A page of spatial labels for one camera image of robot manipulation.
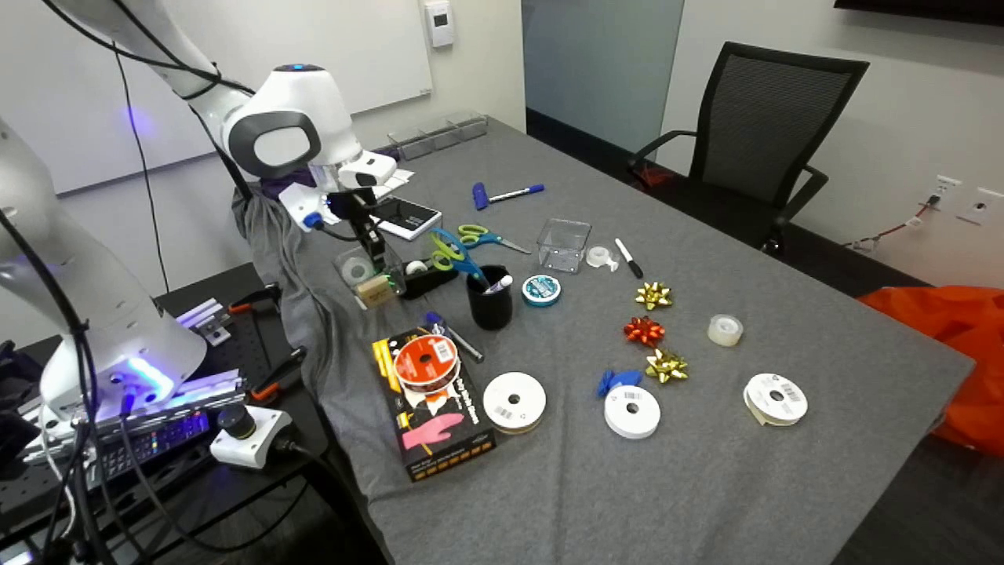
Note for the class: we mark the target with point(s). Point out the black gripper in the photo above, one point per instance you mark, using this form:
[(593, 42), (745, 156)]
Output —
[(354, 211)]

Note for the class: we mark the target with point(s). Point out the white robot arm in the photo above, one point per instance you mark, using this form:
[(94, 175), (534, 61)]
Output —
[(288, 137)]

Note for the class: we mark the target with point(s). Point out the black tray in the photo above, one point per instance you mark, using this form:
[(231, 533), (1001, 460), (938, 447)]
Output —
[(420, 279)]

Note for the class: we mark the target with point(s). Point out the green blue scissors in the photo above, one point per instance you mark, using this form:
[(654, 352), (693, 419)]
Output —
[(452, 249)]

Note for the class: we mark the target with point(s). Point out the blue pen near cup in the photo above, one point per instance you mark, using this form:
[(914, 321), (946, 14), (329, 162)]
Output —
[(437, 321)]

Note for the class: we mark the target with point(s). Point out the blue white marker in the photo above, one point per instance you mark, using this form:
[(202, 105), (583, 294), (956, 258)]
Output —
[(485, 199)]

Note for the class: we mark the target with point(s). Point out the black pen cup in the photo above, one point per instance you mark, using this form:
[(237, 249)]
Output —
[(491, 301)]

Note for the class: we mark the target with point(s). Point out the black flat product box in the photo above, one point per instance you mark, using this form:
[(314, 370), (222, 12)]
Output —
[(429, 404)]

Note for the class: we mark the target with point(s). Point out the teal ribbon spool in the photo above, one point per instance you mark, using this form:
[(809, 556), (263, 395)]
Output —
[(541, 291)]

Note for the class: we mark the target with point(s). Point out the grey table cloth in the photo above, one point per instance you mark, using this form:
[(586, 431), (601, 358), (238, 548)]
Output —
[(709, 485)]

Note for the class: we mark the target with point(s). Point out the clear square plastic box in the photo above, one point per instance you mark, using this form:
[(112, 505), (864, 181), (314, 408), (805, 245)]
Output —
[(563, 244)]

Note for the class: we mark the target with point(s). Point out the white ribbon spool left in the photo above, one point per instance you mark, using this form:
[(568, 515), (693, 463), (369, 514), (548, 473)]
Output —
[(512, 400)]

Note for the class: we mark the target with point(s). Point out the white ribbon spool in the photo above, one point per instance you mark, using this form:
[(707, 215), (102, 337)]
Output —
[(512, 400), (630, 413), (776, 400)]

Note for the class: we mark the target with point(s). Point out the small clear tape dispenser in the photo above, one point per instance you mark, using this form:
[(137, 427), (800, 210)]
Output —
[(601, 256)]

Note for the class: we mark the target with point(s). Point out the black marker pen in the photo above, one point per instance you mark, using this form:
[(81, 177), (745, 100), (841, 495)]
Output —
[(629, 258)]

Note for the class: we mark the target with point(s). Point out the red gift bow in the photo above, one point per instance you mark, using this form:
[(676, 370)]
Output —
[(644, 330)]

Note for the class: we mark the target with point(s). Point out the gold gift bow upper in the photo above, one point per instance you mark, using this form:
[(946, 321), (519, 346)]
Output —
[(654, 295)]

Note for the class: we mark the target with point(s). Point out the gold gift bow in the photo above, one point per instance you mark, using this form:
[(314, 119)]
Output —
[(654, 295), (667, 364)]

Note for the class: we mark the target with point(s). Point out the blue gift bow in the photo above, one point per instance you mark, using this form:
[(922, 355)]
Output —
[(616, 378)]

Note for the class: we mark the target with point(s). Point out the white ribbon spool middle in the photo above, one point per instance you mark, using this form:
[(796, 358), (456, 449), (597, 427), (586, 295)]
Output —
[(630, 413)]

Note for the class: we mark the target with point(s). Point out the gold gift bow lower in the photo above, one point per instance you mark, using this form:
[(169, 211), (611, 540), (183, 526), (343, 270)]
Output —
[(667, 364)]

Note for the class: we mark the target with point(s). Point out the whiteboard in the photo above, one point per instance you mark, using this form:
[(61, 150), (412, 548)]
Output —
[(62, 96)]

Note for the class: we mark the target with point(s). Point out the black office chair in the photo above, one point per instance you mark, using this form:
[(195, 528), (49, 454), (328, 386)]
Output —
[(746, 162)]

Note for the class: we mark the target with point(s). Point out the white ribbon spool right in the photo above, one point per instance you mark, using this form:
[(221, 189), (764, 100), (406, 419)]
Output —
[(776, 400)]

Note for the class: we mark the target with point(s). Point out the orange bag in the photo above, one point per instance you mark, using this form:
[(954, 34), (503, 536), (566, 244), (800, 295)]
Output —
[(966, 321)]

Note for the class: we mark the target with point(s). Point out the white wall thermostat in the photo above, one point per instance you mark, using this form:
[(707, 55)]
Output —
[(441, 24)]

